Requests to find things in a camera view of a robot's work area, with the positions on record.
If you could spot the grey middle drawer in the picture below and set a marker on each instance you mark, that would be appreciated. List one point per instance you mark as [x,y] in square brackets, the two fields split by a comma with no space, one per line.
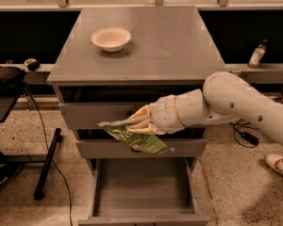
[96,143]

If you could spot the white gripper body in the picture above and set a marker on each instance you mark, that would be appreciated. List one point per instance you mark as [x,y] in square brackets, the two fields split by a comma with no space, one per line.
[164,115]

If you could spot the clear plastic bottle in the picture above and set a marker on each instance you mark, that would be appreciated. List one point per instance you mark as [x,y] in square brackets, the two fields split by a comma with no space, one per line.
[256,57]

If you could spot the grey open bottom drawer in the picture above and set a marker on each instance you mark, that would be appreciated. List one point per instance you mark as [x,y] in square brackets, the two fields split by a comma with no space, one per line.
[143,192]

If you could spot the yellow black tape measure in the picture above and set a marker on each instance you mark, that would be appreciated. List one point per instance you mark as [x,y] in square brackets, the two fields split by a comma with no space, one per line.
[32,64]

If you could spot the green jalapeno chip bag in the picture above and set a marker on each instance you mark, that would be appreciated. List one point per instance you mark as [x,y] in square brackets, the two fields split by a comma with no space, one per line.
[146,143]

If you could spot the black device on stand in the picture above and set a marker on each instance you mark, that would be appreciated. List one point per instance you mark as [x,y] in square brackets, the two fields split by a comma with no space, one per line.
[11,78]

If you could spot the black top drawer handle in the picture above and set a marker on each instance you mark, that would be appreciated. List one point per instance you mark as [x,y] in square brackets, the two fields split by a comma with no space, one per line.
[129,113]

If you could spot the black stand leg left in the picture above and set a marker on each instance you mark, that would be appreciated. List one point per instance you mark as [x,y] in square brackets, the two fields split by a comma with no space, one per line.
[38,194]

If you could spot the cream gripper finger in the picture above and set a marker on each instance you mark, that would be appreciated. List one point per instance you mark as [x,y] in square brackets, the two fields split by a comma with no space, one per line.
[141,127]
[142,114]

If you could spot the black power adapter with cable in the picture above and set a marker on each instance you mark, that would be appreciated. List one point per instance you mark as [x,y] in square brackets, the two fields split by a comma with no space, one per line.
[241,136]

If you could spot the grey drawer cabinet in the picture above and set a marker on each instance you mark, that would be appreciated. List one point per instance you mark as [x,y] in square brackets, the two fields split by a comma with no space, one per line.
[170,52]

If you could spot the white paper bowl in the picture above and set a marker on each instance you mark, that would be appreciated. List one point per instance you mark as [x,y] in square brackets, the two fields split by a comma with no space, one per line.
[111,39]

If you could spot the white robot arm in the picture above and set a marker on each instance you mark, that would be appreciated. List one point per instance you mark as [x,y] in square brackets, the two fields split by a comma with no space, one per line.
[224,98]

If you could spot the grey top drawer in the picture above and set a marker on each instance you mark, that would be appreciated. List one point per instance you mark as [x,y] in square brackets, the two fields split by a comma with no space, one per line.
[85,115]

